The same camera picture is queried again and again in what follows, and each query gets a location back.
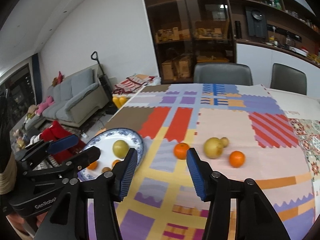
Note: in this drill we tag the black water dispenser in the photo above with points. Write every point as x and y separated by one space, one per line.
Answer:
256 22

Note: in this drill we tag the yellow plastic container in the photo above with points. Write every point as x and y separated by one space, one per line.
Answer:
115 101
122 101

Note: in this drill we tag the red garment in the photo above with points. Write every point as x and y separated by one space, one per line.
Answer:
53 132

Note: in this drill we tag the glass kettle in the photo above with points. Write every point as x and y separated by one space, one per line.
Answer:
288 40

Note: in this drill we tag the colourful patchwork tablecloth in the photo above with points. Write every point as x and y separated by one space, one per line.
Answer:
225 122

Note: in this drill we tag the grey sofa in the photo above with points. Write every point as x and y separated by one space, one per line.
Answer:
75 97

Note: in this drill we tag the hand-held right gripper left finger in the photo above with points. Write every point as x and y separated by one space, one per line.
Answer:
127 172

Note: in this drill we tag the pink plush toy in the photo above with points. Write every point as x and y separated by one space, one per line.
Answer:
46 103

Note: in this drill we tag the brown kiwi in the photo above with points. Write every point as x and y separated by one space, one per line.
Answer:
106 170
225 142

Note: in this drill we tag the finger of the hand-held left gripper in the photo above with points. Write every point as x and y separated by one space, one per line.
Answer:
85 156
62 142

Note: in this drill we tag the black thermos bottle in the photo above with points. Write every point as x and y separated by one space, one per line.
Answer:
237 29

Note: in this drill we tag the dark glass cabinet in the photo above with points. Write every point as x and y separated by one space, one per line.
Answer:
190 30

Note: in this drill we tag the orange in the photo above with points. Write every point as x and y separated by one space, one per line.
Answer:
181 150
236 159
93 165
115 163

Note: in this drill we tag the blue rimmed white plate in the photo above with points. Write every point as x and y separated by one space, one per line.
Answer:
107 140

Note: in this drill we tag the cardboard box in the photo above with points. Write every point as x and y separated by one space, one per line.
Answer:
168 70

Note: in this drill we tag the striped white garment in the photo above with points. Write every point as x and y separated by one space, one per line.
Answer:
37 140

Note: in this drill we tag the red striped patchwork cloth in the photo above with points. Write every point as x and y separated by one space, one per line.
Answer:
132 83

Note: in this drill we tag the person's left hand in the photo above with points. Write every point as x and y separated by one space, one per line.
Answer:
20 225

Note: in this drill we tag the wooden wall shelf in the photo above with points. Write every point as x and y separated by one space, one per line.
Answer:
287 12

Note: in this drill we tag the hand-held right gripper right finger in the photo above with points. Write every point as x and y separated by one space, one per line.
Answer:
197 175

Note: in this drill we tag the grey dining chair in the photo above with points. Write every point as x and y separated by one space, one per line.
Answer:
288 78
222 73

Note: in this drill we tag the person's left forearm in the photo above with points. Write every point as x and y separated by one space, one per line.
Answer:
6 175

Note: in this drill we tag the yellow-green pear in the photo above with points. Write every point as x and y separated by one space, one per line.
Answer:
213 147

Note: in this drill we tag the pale green pear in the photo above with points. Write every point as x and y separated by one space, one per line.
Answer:
120 148

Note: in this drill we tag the red plush toy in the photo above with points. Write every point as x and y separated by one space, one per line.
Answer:
58 77

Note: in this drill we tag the white tile-patterned tablecloth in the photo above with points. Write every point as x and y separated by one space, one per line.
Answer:
307 135

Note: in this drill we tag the black upright vacuum cleaner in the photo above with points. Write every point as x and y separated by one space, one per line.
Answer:
103 80

